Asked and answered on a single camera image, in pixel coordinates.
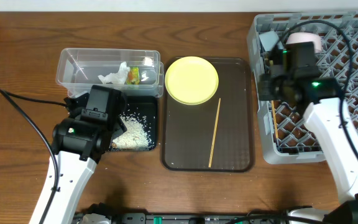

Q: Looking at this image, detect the rice pile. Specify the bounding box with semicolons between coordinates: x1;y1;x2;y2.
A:
111;114;154;151

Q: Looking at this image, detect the white tissue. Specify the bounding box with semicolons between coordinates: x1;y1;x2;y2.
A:
98;62;131;85

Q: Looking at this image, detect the light blue bowl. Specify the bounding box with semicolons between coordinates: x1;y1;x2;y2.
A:
259;31;279;52

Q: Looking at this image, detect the yellow green wrapper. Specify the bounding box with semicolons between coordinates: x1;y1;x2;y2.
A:
126;67;140;85

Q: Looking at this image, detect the white bowl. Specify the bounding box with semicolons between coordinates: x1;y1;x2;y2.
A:
286;32;323;53

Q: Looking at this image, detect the yellow plate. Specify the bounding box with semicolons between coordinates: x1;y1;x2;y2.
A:
165;56;219;105

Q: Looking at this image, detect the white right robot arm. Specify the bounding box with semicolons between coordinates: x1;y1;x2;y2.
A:
258;42;358;223

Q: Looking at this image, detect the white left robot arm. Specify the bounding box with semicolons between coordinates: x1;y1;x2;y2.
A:
30;85;127;223

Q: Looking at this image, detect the black waste tray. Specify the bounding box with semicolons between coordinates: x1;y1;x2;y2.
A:
109;96;158;151

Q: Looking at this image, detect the clear plastic waste bin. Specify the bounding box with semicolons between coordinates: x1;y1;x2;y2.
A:
56;48;164;98

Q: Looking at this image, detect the grey dishwasher rack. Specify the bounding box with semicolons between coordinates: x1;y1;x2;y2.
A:
247;11;358;164

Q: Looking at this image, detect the brown serving tray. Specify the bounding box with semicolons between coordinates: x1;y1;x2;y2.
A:
160;57;255;172

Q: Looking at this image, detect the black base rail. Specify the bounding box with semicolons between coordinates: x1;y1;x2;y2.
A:
73;203;329;224

